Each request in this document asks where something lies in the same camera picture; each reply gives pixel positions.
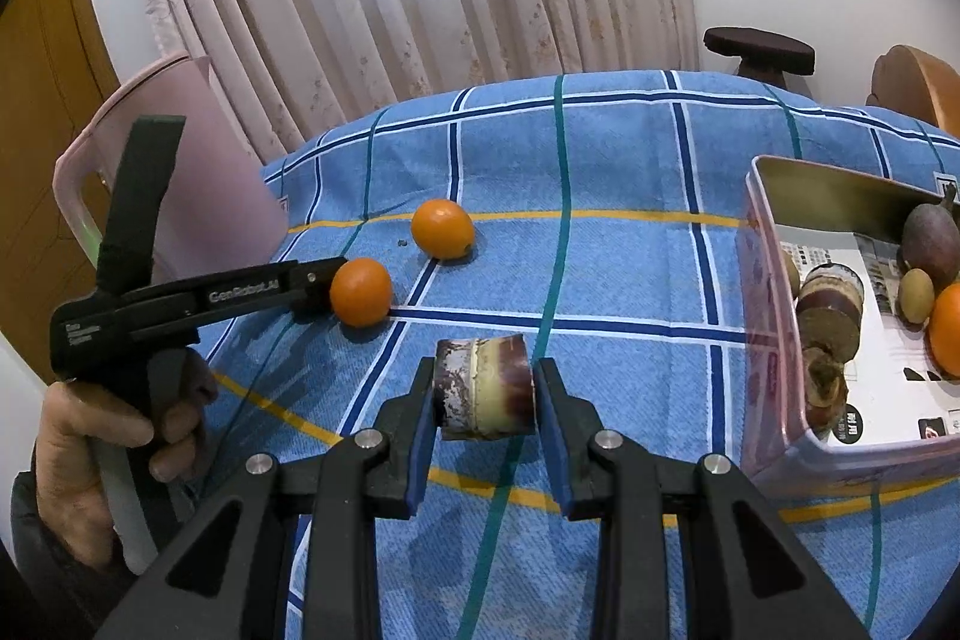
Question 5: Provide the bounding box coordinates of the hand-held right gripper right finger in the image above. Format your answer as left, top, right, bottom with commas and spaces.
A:
529, 356, 871, 640

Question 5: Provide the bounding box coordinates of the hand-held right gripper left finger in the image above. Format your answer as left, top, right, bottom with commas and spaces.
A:
94, 357, 441, 640

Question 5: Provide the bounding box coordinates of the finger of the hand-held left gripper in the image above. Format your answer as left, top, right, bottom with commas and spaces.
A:
289, 257, 350, 323

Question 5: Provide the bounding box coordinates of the orange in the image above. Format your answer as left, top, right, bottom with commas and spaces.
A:
330, 257, 393, 329
928, 282, 960, 378
411, 198, 476, 260

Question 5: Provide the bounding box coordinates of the pink metal tin box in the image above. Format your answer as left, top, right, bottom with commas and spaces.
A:
735, 155, 960, 502

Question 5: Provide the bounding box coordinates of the purple passion fruit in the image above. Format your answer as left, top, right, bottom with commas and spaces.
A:
900, 182, 960, 286

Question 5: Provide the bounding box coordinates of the person's left forearm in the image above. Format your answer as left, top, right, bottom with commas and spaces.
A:
9, 452, 140, 637

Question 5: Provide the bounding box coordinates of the person's left hand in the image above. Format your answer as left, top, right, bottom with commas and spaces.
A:
34, 347, 220, 536

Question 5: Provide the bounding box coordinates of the pink kettle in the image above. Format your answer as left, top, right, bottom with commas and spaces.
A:
51, 51, 290, 295

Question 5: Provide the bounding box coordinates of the wooden door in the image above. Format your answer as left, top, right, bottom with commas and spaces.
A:
0, 0, 122, 341

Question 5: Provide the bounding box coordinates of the printed paper sheet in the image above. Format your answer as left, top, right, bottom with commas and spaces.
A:
780, 231, 960, 453

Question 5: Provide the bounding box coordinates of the round dark stool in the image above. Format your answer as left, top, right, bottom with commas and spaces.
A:
703, 26, 816, 83

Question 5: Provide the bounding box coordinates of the brown leather armchair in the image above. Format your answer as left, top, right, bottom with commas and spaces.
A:
866, 44, 960, 131

